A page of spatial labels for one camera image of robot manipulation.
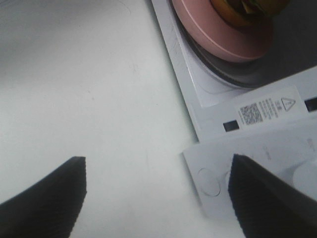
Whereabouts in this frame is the white microwave oven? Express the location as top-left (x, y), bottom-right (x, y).
top-left (152, 0), bottom-right (317, 220)

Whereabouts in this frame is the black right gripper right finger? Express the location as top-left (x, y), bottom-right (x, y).
top-left (228, 154), bottom-right (317, 238)

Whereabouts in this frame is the white lower microwave knob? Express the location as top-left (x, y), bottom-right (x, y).
top-left (285, 160), bottom-right (317, 200)

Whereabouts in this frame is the burger with lettuce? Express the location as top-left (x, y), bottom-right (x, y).
top-left (211, 0), bottom-right (290, 27)

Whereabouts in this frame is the pink round plate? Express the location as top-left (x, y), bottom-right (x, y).
top-left (172, 0), bottom-right (273, 63)

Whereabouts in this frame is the white warning label sticker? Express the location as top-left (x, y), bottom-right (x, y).
top-left (235, 86), bottom-right (307, 129)

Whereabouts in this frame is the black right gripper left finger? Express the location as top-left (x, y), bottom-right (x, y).
top-left (0, 157), bottom-right (87, 238)

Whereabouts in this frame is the glass microwave turntable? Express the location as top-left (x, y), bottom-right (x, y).
top-left (177, 22), bottom-right (274, 88)

